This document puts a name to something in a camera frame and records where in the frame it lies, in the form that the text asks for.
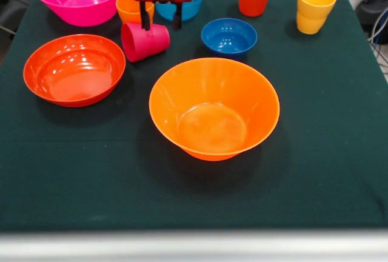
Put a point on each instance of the small orange cup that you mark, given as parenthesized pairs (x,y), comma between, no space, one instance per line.
(127,8)

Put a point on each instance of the dark blue bowl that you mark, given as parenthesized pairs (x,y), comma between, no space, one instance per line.
(228,45)

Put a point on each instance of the shallow red-orange bowl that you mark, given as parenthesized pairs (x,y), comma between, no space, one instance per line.
(75,62)

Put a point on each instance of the dark green tablecloth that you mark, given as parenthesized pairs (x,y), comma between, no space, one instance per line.
(194,192)

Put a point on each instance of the light blue bowl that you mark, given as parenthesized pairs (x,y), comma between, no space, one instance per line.
(194,7)

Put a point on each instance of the magenta cup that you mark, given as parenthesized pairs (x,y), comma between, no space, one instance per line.
(142,43)

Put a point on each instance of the yellow cup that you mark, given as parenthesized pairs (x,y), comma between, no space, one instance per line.
(313,16)

